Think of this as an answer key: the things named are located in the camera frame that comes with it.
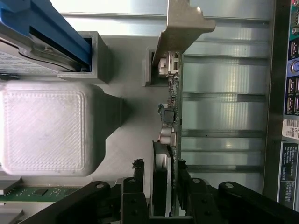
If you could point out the pale printed square pedestal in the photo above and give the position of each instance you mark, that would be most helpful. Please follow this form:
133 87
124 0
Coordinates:
44 130

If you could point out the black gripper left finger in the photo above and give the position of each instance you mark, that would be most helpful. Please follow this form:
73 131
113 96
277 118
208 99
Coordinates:
130 203

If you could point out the green RAM stick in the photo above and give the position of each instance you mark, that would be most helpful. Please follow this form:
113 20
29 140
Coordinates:
39 192

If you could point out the hard disk with blue caddy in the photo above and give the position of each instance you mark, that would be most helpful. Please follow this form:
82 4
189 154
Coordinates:
58 28

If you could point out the black text label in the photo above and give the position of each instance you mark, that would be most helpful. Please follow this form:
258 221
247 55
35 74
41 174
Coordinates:
288 175

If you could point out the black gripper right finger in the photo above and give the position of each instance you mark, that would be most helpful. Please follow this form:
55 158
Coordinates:
203 203

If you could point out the white barcode label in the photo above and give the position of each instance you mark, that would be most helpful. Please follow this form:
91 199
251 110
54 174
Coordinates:
291 129

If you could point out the grey PC case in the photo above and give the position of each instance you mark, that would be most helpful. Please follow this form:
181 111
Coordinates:
274 70

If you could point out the grey printed parts rack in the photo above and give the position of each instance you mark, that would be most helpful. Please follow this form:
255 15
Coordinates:
135 130

